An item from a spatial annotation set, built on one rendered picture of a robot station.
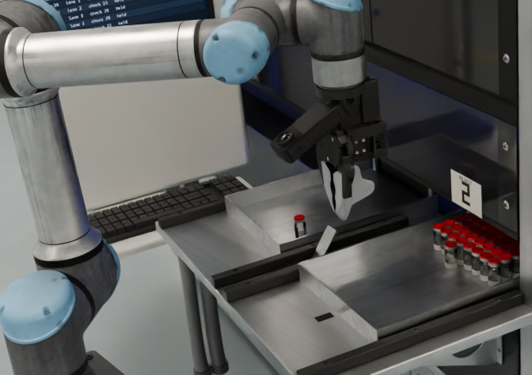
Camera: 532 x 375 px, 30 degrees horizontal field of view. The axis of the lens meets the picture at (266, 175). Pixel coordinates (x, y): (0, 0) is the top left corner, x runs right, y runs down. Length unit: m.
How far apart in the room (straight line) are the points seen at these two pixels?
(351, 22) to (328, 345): 0.51
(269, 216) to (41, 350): 0.62
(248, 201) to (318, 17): 0.76
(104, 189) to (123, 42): 1.03
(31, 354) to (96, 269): 0.19
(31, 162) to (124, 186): 0.76
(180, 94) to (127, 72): 0.99
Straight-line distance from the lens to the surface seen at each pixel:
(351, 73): 1.38
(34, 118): 1.55
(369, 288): 1.70
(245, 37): 1.23
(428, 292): 1.68
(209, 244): 1.91
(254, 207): 2.02
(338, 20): 1.35
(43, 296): 1.55
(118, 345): 3.32
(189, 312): 2.65
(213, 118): 2.35
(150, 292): 3.59
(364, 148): 1.44
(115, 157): 2.29
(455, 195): 1.72
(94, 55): 1.32
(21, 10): 1.52
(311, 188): 2.08
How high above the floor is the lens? 1.75
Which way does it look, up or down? 24 degrees down
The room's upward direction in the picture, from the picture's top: 7 degrees counter-clockwise
